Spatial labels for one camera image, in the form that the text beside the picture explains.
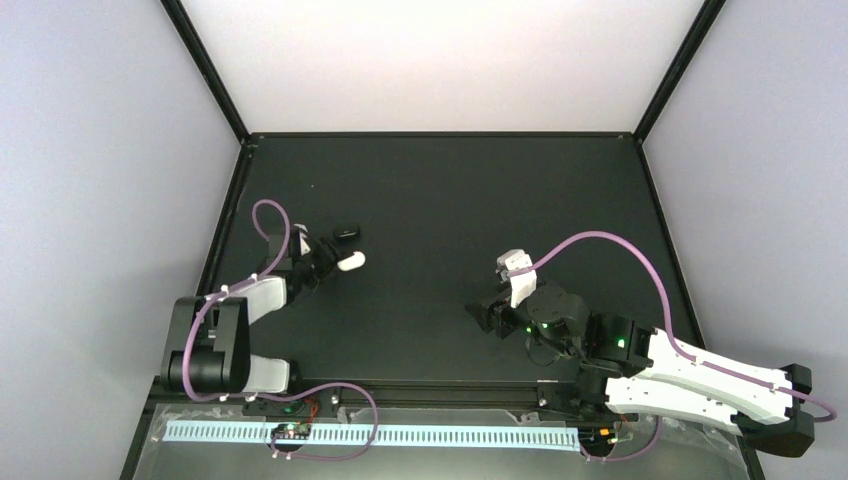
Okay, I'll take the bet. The black charging case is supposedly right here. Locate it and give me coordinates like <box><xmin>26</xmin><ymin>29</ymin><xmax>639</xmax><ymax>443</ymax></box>
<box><xmin>333</xmin><ymin>224</ymin><xmax>361</xmax><ymax>242</ymax></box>

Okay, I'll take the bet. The right circuit board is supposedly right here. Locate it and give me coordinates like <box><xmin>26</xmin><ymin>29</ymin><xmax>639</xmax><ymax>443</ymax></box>
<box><xmin>578</xmin><ymin>428</ymin><xmax>634</xmax><ymax>445</ymax></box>

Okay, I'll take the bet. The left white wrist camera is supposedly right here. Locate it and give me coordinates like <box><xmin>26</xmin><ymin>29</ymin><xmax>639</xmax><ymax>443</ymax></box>
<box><xmin>289</xmin><ymin>224</ymin><xmax>312</xmax><ymax>260</ymax></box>

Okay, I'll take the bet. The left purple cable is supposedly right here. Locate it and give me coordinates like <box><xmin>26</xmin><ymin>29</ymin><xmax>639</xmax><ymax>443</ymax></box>
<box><xmin>181</xmin><ymin>198</ymin><xmax>294</xmax><ymax>404</ymax></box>

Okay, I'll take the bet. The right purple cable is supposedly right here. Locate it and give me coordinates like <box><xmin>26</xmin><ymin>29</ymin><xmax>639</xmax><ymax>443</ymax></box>
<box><xmin>510</xmin><ymin>230</ymin><xmax>837</xmax><ymax>424</ymax></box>

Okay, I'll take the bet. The light blue cable duct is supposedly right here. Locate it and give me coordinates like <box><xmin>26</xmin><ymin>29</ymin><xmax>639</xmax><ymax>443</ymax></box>
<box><xmin>157</xmin><ymin>420</ymin><xmax>580</xmax><ymax>452</ymax></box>

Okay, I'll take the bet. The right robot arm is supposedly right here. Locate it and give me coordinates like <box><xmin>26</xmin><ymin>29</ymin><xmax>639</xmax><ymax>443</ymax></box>
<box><xmin>465</xmin><ymin>284</ymin><xmax>815</xmax><ymax>458</ymax></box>

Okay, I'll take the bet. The purple cable loop front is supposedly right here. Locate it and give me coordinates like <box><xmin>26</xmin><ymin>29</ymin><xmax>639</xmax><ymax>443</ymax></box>
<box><xmin>254</xmin><ymin>382</ymin><xmax>380</xmax><ymax>464</ymax></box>

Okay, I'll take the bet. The left circuit board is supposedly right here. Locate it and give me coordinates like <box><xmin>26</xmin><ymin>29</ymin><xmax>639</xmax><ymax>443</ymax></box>
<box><xmin>271</xmin><ymin>422</ymin><xmax>312</xmax><ymax>443</ymax></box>

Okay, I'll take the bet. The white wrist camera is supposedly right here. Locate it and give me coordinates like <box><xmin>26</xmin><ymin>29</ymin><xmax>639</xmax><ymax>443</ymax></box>
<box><xmin>496</xmin><ymin>249</ymin><xmax>537</xmax><ymax>309</ymax></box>
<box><xmin>289</xmin><ymin>224</ymin><xmax>312</xmax><ymax>260</ymax></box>

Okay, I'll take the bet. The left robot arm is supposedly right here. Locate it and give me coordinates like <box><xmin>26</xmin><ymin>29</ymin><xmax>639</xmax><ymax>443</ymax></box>
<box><xmin>160</xmin><ymin>226</ymin><xmax>364</xmax><ymax>400</ymax></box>

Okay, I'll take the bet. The circuit board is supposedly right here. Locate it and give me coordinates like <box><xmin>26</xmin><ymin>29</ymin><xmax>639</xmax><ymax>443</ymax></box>
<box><xmin>271</xmin><ymin>422</ymin><xmax>312</xmax><ymax>443</ymax></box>
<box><xmin>578</xmin><ymin>428</ymin><xmax>634</xmax><ymax>445</ymax></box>

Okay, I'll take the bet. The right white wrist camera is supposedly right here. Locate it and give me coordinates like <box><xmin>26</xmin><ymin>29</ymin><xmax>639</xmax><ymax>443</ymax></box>
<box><xmin>496</xmin><ymin>249</ymin><xmax>537</xmax><ymax>309</ymax></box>

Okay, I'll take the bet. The white charging case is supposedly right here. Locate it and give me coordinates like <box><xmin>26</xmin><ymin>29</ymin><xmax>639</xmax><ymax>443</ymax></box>
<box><xmin>336</xmin><ymin>251</ymin><xmax>366</xmax><ymax>272</ymax></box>

